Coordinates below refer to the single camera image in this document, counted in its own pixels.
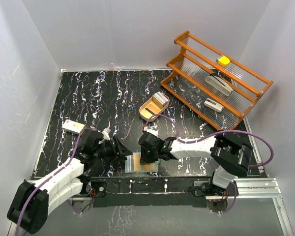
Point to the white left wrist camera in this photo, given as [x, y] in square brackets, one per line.
[106, 134]

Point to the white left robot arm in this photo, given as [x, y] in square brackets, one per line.
[34, 201]

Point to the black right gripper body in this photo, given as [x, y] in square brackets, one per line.
[149, 156]

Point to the green card holder wallet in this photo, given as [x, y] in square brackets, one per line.
[129, 165]

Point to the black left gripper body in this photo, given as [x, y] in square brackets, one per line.
[107, 150]

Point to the stack of credit cards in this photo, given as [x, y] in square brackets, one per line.
[160, 99]

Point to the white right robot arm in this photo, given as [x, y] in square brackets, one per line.
[231, 153]

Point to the orange wooden shelf rack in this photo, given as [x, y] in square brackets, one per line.
[196, 60]

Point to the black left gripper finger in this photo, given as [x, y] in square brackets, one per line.
[122, 159]
[120, 148]

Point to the grey stapler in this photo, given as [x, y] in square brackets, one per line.
[219, 84]

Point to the beige oval tray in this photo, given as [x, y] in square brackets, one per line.
[145, 115]

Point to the small white stapler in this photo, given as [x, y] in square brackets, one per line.
[217, 107]

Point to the small white cardboard box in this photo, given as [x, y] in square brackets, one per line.
[72, 126]

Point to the card with black stripe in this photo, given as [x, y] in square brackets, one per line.
[151, 109]

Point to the orange credit card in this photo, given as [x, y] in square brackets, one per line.
[136, 162]
[150, 167]

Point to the yellow sticky note block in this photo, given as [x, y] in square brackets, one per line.
[223, 60]

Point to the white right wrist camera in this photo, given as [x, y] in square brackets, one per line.
[150, 130]

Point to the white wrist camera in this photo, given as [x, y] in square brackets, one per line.
[106, 134]
[150, 130]

